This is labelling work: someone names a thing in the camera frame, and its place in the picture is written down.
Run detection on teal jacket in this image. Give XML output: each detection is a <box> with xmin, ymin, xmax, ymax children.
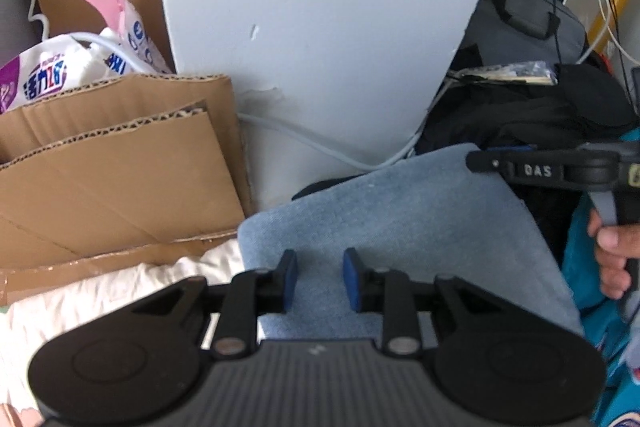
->
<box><xmin>560</xmin><ymin>127</ymin><xmax>640</xmax><ymax>427</ymax></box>

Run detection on white power cable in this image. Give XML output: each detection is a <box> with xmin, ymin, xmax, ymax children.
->
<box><xmin>26</xmin><ymin>0</ymin><xmax>126</xmax><ymax>58</ymax></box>

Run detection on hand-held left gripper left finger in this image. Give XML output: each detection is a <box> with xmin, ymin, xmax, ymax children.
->
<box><xmin>135</xmin><ymin>249</ymin><xmax>299</xmax><ymax>356</ymax></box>

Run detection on clear plastic packet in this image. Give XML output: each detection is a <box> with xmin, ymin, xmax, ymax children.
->
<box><xmin>446</xmin><ymin>61</ymin><xmax>559</xmax><ymax>88</ymax></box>

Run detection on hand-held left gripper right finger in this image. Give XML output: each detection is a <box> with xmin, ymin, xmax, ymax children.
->
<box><xmin>341</xmin><ymin>248</ymin><xmax>506</xmax><ymax>356</ymax></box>

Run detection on flattened brown cardboard box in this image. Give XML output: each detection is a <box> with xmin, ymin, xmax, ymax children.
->
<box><xmin>0</xmin><ymin>0</ymin><xmax>253</xmax><ymax>305</ymax></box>

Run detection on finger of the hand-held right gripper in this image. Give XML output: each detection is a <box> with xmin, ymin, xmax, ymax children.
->
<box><xmin>466</xmin><ymin>146</ymin><xmax>576</xmax><ymax>186</ymax></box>

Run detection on person's right hand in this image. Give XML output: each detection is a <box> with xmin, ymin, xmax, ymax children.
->
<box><xmin>587</xmin><ymin>209</ymin><xmax>640</xmax><ymax>301</ymax></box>

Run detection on pale grey hose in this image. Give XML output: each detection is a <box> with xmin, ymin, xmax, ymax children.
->
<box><xmin>237</xmin><ymin>79</ymin><xmax>451</xmax><ymax>171</ymax></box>

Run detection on white desk cable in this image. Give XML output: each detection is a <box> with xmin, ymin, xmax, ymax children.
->
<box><xmin>575</xmin><ymin>0</ymin><xmax>637</xmax><ymax>64</ymax></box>

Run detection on dark grey laptop bag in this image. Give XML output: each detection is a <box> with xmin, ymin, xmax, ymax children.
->
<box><xmin>462</xmin><ymin>0</ymin><xmax>589</xmax><ymax>74</ymax></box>

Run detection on black clothes heap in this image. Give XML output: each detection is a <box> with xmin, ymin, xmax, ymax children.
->
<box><xmin>292</xmin><ymin>44</ymin><xmax>640</xmax><ymax>253</ymax></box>

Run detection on cream bear-print bed sheet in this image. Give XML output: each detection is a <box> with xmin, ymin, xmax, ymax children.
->
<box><xmin>0</xmin><ymin>239</ymin><xmax>266</xmax><ymax>427</ymax></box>

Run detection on white purple detergent bag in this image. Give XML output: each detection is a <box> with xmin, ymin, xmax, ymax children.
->
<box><xmin>0</xmin><ymin>0</ymin><xmax>174</xmax><ymax>115</ymax></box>

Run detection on blue denim jeans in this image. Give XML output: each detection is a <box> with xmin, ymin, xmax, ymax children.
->
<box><xmin>237</xmin><ymin>144</ymin><xmax>585</xmax><ymax>343</ymax></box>

